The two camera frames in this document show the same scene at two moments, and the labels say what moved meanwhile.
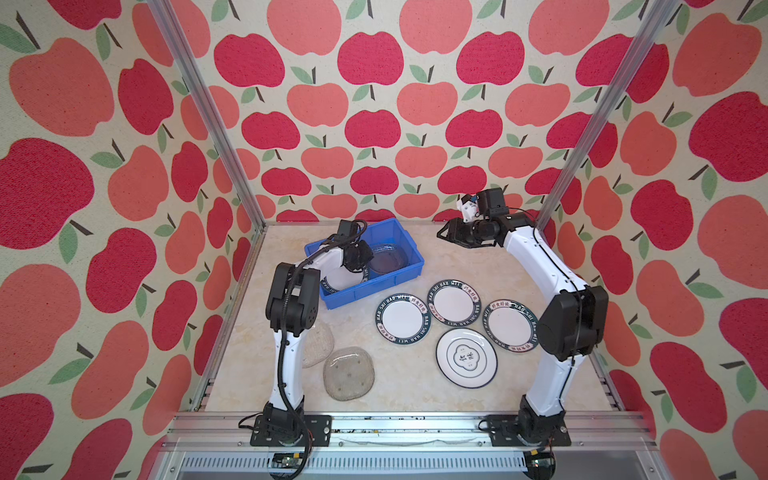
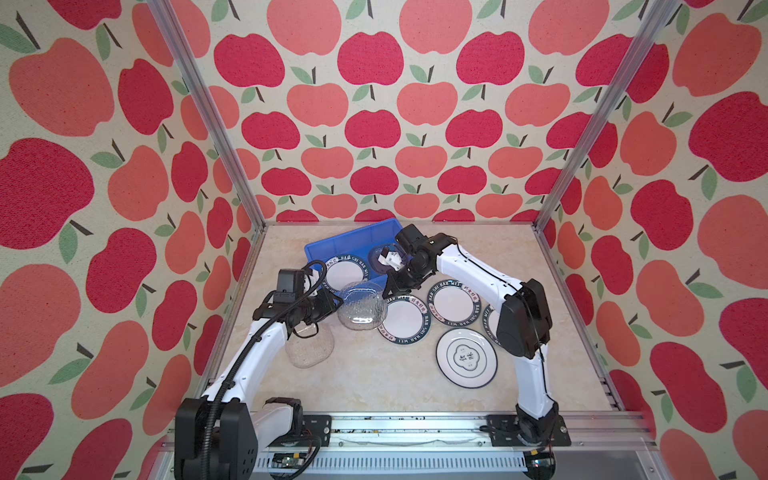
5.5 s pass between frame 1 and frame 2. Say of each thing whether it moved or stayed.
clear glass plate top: stayed
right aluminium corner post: stayed
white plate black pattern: stayed
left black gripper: moved
